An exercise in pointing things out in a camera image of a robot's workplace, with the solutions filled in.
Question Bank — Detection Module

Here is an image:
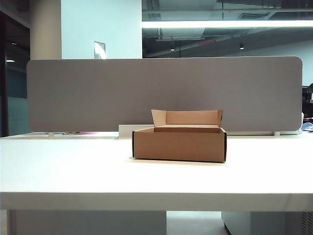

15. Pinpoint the white drawer pedestal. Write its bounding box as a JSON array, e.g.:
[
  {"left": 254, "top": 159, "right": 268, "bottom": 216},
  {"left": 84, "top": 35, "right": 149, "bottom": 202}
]
[{"left": 222, "top": 211, "right": 313, "bottom": 235}]

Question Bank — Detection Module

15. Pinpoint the black background office chair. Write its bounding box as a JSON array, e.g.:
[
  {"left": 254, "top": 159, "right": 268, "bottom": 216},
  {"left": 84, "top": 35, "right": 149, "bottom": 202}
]
[{"left": 301, "top": 83, "right": 313, "bottom": 104}]

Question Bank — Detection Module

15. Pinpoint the pink flat item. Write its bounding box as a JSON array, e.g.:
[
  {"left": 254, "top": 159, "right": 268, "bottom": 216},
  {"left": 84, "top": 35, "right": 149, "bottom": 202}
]
[{"left": 54, "top": 131, "right": 99, "bottom": 136}]

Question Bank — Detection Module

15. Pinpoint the white table modesty panel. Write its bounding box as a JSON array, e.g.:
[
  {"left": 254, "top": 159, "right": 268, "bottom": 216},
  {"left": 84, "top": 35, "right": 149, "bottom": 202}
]
[{"left": 6, "top": 210, "right": 168, "bottom": 235}]

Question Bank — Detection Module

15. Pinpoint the brown cardboard box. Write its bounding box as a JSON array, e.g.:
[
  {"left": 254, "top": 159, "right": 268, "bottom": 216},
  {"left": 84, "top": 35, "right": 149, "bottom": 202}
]
[{"left": 132, "top": 109, "right": 228, "bottom": 163}]

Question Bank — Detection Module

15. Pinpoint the framed wall poster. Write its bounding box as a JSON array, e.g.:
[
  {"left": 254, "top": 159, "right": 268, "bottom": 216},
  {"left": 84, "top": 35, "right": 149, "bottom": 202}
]
[{"left": 93, "top": 41, "right": 107, "bottom": 60}]

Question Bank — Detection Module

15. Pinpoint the ceiling air vent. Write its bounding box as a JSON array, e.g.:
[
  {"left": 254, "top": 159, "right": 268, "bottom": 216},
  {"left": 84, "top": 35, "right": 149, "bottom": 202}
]
[{"left": 238, "top": 12, "right": 270, "bottom": 20}]

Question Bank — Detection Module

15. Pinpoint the gray fabric desk partition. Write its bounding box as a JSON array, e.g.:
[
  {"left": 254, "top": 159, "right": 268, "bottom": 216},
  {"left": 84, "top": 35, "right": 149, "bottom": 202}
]
[{"left": 26, "top": 56, "right": 304, "bottom": 133}]

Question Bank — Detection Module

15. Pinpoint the white rounded background object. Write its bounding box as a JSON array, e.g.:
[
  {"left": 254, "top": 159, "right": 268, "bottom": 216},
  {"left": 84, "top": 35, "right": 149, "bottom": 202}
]
[{"left": 280, "top": 112, "right": 305, "bottom": 136}]

